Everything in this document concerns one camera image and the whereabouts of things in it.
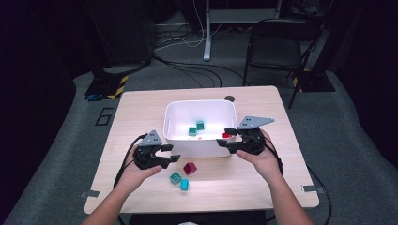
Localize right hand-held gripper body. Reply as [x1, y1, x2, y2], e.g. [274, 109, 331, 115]
[230, 115, 276, 156]

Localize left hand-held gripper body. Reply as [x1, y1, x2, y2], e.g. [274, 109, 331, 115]
[133, 129, 163, 171]

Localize maroon sloped toy block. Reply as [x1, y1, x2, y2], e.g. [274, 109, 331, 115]
[183, 161, 198, 175]

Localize white plastic bin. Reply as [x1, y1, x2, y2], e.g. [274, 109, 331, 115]
[162, 98, 238, 158]

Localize person's left hand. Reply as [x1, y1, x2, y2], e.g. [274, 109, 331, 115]
[120, 145, 163, 192]

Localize person's right hand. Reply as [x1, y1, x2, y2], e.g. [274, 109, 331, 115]
[235, 128, 283, 182]

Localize person's dark clothing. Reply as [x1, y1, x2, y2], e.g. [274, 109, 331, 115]
[130, 210, 268, 225]

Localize black stand base striped edge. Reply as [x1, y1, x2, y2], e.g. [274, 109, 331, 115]
[84, 67, 130, 101]

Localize black folding chair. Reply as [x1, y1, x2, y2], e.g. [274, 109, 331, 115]
[242, 18, 323, 110]

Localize black equipment case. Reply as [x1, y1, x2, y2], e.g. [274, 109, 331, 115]
[84, 0, 158, 68]

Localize dark curtain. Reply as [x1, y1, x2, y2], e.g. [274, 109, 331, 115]
[0, 0, 78, 214]
[325, 0, 398, 167]

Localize left hand-held gripper cable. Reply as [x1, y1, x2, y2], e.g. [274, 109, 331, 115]
[113, 133, 148, 188]

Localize hand-held gripper cable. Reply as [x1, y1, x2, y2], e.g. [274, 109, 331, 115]
[113, 133, 148, 188]
[264, 137, 284, 176]

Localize right hand-held gripper cable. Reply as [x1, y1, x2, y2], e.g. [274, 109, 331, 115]
[264, 137, 284, 176]

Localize black floor cable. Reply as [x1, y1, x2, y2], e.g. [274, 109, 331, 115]
[153, 54, 248, 88]

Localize black cable beside table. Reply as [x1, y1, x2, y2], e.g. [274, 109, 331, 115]
[306, 164, 333, 225]

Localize white desk frame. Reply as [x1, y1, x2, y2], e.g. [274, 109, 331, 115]
[202, 0, 283, 62]

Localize tangle of floor cables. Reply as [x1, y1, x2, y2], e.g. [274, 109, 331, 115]
[154, 26, 226, 51]

